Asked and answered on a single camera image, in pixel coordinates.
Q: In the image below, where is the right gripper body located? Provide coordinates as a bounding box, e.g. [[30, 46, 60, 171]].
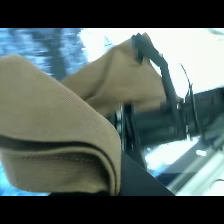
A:
[[114, 102, 188, 168]]

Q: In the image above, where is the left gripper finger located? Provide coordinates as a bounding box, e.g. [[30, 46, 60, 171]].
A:
[[119, 152, 175, 197]]

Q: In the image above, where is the brown garment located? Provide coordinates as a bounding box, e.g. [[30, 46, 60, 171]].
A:
[[0, 32, 168, 197]]

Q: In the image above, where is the black cable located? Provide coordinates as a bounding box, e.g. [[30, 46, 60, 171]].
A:
[[179, 63, 195, 99]]

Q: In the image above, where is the silver frame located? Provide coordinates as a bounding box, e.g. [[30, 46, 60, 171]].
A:
[[165, 143, 224, 197]]

